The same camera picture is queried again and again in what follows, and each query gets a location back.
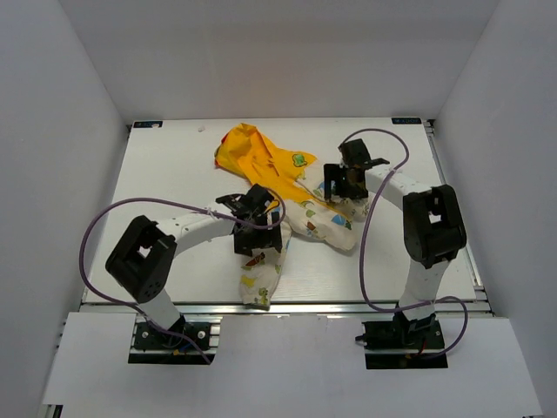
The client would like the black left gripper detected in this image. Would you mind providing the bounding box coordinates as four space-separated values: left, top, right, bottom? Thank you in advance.
233 211 280 256

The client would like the yellow dinosaur print kids jacket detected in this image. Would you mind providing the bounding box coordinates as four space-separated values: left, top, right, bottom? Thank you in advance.
215 123 370 309

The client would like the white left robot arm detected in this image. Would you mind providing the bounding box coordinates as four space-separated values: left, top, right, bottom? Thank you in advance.
105 205 284 347

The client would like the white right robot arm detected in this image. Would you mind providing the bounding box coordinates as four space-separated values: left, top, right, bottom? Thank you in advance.
324 164 466 347

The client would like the dark blue corner label right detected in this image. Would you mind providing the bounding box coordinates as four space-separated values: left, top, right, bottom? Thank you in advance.
391 117 422 125

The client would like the dark blue corner label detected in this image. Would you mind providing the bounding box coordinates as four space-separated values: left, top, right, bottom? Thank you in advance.
391 117 422 125
132 120 163 129

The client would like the dark blue corner label left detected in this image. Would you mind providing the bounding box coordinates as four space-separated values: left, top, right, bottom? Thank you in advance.
132 120 163 129

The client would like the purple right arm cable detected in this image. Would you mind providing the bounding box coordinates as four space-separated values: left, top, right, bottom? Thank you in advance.
338 128 470 361

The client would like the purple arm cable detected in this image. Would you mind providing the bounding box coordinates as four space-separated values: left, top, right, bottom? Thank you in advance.
80 186 287 365
338 128 470 361

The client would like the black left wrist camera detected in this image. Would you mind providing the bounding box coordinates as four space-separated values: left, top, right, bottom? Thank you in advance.
216 184 274 219

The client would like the aluminium right side rail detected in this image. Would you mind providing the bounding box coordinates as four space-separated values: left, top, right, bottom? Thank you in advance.
423 119 494 316

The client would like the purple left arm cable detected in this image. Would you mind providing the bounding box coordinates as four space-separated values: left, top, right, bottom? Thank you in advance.
80 186 287 365

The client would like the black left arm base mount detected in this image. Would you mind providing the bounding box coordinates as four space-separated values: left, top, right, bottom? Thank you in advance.
128 315 220 366

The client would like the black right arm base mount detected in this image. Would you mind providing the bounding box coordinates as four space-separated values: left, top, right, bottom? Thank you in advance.
355 313 448 370

